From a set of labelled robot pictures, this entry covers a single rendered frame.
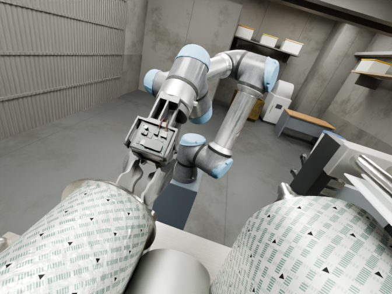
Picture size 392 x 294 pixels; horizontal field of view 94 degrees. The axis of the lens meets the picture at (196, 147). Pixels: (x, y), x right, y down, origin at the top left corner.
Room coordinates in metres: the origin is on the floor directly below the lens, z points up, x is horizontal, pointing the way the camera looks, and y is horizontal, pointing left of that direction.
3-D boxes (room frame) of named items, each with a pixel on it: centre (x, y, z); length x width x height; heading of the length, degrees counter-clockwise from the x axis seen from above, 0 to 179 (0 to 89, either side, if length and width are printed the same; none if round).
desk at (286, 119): (5.00, -2.58, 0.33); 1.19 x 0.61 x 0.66; 88
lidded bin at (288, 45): (6.29, -1.71, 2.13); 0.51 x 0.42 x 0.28; 88
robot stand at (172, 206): (0.79, 0.02, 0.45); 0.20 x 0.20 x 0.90; 88
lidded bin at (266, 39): (6.31, -1.05, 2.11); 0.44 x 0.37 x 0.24; 88
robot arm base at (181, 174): (0.79, 0.02, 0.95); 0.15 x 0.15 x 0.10
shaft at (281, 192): (0.24, -0.16, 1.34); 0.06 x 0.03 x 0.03; 177
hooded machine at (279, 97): (6.02, -1.98, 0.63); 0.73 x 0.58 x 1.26; 177
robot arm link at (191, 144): (0.78, 0.02, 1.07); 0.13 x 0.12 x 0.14; 62
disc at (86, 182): (0.17, 0.09, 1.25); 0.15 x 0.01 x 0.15; 87
